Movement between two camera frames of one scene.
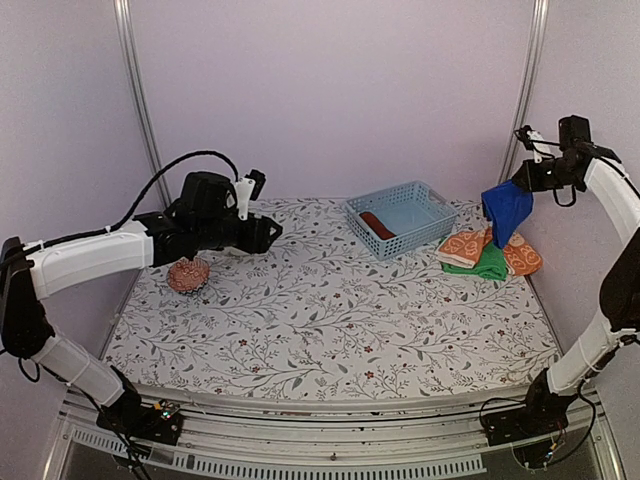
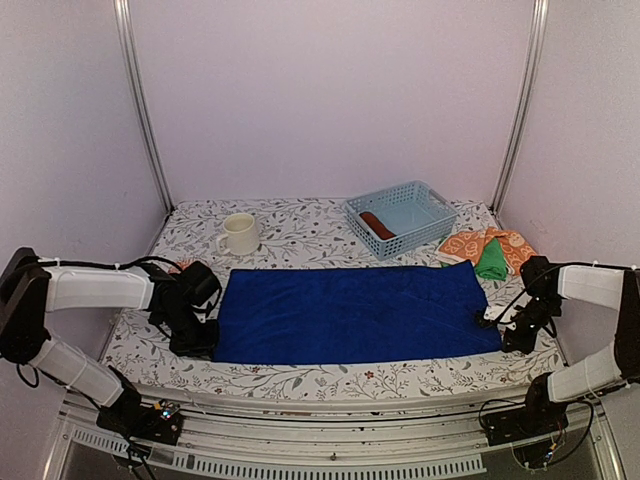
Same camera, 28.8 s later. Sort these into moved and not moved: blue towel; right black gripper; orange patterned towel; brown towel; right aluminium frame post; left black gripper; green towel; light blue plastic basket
Moved: left black gripper; right black gripper; blue towel
Not moved: right aluminium frame post; light blue plastic basket; brown towel; green towel; orange patterned towel
